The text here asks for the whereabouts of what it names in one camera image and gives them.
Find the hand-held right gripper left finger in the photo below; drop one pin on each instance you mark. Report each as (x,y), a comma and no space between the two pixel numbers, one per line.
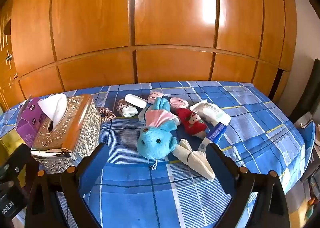
(96,165)

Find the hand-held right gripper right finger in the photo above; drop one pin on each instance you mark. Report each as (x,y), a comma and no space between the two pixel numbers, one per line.
(221,168)

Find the red plush doll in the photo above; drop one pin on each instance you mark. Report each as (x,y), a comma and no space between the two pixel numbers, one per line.
(191,122)

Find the rolled white towel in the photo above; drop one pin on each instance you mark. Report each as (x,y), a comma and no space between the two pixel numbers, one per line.
(200,164)

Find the black elastic band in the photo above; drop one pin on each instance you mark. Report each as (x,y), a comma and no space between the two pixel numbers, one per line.
(189,159)

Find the blue tissue pack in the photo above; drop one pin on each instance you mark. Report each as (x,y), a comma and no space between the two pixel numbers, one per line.
(215,134)

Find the silver embossed tissue box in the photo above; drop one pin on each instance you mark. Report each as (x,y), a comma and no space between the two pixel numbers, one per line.
(80,130)

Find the blue plaid bed sheet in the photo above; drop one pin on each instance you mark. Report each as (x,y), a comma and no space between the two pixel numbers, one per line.
(250,130)

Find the purple cardboard box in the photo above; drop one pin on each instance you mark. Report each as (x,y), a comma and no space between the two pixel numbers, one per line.
(27,127)

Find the white wet wipes pack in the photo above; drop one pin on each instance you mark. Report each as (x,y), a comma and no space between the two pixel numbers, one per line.
(212,112)

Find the blue plush toy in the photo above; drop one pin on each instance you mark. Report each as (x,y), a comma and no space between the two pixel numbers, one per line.
(152,140)

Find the crumpled white cloth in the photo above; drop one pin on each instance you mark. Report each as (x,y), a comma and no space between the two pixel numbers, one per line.
(129,111)

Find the white facial tissue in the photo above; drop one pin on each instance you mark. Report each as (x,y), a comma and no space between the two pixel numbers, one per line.
(55,107)

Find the white oblong case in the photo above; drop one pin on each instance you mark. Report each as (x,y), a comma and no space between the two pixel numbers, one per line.
(135,101)

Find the pink fluffy cloth roll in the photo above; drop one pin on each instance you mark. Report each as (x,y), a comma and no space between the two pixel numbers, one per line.
(178,104)

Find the wooden door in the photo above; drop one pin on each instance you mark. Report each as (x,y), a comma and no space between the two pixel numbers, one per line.
(7,72)

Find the dark chair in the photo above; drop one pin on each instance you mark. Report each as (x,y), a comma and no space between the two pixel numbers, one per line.
(308,92)

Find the wooden wardrobe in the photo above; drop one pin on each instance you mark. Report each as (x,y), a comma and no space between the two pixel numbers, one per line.
(162,17)

